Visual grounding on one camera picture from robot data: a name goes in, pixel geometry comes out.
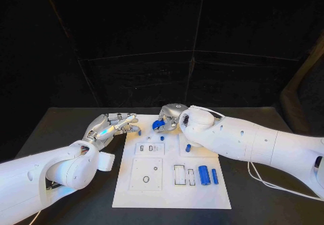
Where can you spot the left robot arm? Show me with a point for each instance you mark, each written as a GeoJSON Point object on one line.
{"type": "Point", "coordinates": [28, 177]}

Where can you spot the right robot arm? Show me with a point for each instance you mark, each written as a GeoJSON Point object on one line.
{"type": "Point", "coordinates": [243, 140]}

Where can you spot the thick blue cylinder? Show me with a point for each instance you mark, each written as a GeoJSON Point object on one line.
{"type": "Point", "coordinates": [204, 175]}

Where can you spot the blue gear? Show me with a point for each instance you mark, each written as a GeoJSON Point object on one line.
{"type": "Point", "coordinates": [159, 124]}

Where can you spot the white task board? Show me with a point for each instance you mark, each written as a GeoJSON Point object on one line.
{"type": "Point", "coordinates": [172, 168]}

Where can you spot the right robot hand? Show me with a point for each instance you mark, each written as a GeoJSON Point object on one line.
{"type": "Point", "coordinates": [171, 112]}

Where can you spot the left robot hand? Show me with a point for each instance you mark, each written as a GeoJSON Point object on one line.
{"type": "Point", "coordinates": [106, 131]}

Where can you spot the thin blue cylinder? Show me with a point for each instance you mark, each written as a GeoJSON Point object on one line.
{"type": "Point", "coordinates": [215, 176]}

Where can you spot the blue plug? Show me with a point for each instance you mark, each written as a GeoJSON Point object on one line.
{"type": "Point", "coordinates": [188, 148]}

